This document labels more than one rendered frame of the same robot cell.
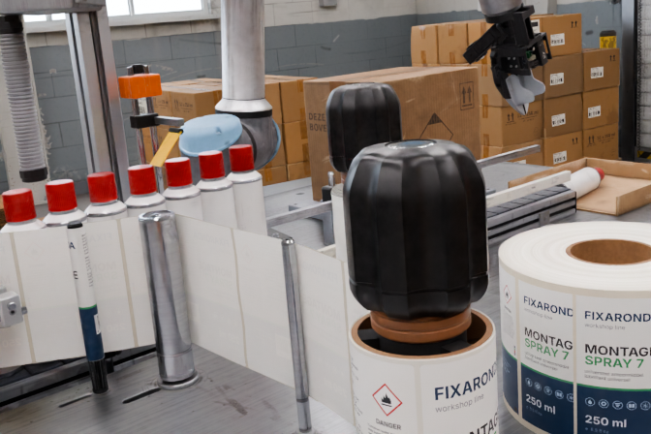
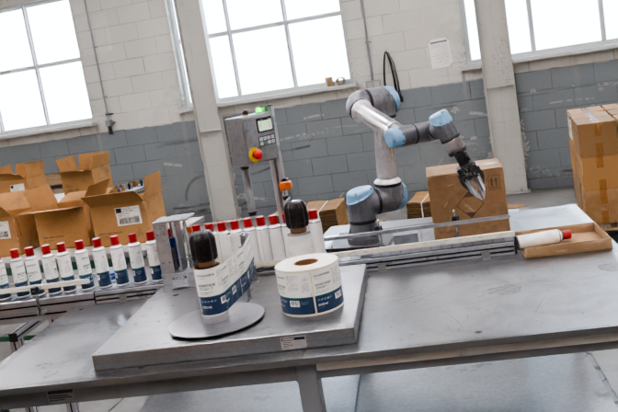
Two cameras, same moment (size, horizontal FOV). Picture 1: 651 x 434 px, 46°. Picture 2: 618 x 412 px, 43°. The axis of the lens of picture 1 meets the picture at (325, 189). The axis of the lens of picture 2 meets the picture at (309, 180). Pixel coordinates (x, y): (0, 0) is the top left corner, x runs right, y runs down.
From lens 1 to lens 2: 227 cm
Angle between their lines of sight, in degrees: 46
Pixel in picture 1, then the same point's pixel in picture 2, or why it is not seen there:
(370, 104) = (288, 208)
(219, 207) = not seen: hidden behind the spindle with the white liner
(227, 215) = not seen: hidden behind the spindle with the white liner
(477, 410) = (204, 280)
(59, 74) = (538, 93)
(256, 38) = (384, 151)
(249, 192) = (312, 226)
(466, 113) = (494, 191)
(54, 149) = (532, 152)
